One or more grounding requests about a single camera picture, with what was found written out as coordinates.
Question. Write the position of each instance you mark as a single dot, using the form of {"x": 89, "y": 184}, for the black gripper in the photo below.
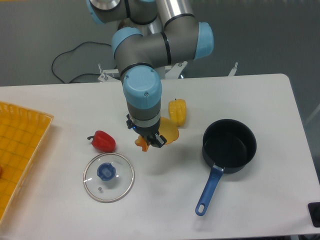
{"x": 147, "y": 126}

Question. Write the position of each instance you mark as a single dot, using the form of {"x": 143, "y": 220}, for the yellow toy bread slice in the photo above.
{"x": 168, "y": 130}

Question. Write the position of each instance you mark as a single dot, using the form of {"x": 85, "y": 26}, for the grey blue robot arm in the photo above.
{"x": 165, "y": 32}

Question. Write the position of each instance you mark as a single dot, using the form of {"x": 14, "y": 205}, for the yellow toy bell pepper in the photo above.
{"x": 177, "y": 110}

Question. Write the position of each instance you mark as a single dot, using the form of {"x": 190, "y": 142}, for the red toy bell pepper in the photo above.
{"x": 102, "y": 142}

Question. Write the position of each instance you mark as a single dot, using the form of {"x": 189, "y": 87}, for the glass lid blue knob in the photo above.
{"x": 108, "y": 177}

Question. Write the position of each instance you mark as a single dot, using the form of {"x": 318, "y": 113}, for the yellow plastic basket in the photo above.
{"x": 22, "y": 131}

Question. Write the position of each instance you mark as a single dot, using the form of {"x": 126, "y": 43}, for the black device at edge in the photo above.
{"x": 314, "y": 211}

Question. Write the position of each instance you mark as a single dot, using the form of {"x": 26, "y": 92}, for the black pot blue handle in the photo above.
{"x": 228, "y": 145}

